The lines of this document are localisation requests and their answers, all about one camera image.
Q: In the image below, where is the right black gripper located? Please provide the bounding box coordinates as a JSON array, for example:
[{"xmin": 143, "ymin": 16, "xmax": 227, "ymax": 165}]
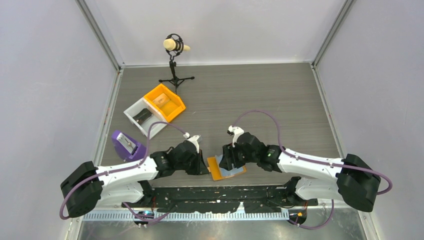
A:
[{"xmin": 219, "ymin": 142, "xmax": 259, "ymax": 172}]

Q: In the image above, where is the orange leather card holder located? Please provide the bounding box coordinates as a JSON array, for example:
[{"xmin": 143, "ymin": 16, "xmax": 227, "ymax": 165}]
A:
[{"xmin": 207, "ymin": 154, "xmax": 247, "ymax": 181}]

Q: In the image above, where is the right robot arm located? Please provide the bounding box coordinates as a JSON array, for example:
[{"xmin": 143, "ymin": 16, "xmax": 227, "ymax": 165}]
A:
[{"xmin": 218, "ymin": 132, "xmax": 381, "ymax": 213}]

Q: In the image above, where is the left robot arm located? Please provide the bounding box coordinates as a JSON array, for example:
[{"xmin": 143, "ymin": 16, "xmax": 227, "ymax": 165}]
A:
[{"xmin": 59, "ymin": 140, "xmax": 209, "ymax": 220}]

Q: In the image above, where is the black card in white bin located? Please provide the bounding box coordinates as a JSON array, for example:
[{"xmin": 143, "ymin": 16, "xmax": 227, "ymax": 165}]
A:
[{"xmin": 132, "ymin": 108, "xmax": 153, "ymax": 126}]

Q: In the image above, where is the card in orange bin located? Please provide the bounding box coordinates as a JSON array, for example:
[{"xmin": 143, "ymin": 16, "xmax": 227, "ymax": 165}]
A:
[{"xmin": 152, "ymin": 93, "xmax": 170, "ymax": 108}]

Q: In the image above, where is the orange plastic bin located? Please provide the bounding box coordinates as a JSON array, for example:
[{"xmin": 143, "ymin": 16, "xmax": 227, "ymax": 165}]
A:
[{"xmin": 143, "ymin": 83, "xmax": 186, "ymax": 123}]

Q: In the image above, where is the purple plastic bin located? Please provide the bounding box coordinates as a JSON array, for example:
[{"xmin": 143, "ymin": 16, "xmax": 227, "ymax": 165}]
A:
[{"xmin": 111, "ymin": 130, "xmax": 147, "ymax": 163}]

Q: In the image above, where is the white plastic bin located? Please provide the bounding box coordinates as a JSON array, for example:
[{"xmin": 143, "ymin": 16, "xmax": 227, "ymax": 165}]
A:
[{"xmin": 123, "ymin": 97, "xmax": 166, "ymax": 139}]

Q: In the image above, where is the black microphone tripod stand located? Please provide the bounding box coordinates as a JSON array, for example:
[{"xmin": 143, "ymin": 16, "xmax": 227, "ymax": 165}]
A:
[{"xmin": 158, "ymin": 33, "xmax": 195, "ymax": 94}]

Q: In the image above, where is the beige microphone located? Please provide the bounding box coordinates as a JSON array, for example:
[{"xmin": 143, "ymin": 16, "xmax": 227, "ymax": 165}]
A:
[{"xmin": 163, "ymin": 38, "xmax": 191, "ymax": 52}]

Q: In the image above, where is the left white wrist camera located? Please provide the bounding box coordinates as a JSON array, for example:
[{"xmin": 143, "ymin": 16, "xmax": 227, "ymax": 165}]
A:
[{"xmin": 183, "ymin": 132, "xmax": 202, "ymax": 154}]

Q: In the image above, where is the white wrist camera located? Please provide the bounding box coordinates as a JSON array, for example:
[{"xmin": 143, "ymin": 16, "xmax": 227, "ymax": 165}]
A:
[
  {"xmin": 227, "ymin": 125, "xmax": 245, "ymax": 148},
  {"xmin": 183, "ymin": 132, "xmax": 202, "ymax": 154}
]

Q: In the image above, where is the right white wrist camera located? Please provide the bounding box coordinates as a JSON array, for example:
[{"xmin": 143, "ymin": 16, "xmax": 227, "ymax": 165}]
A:
[{"xmin": 227, "ymin": 125, "xmax": 245, "ymax": 148}]

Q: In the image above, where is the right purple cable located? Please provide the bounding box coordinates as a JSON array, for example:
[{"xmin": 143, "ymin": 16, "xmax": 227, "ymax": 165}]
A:
[{"xmin": 231, "ymin": 109, "xmax": 394, "ymax": 230}]

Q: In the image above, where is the purple cable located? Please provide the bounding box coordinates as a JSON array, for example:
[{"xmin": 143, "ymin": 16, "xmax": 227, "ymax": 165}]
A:
[
  {"xmin": 231, "ymin": 109, "xmax": 394, "ymax": 230},
  {"xmin": 59, "ymin": 121, "xmax": 190, "ymax": 228}
]

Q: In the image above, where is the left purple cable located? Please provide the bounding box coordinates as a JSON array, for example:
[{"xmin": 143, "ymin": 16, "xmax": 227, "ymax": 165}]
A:
[{"xmin": 59, "ymin": 121, "xmax": 190, "ymax": 228}]

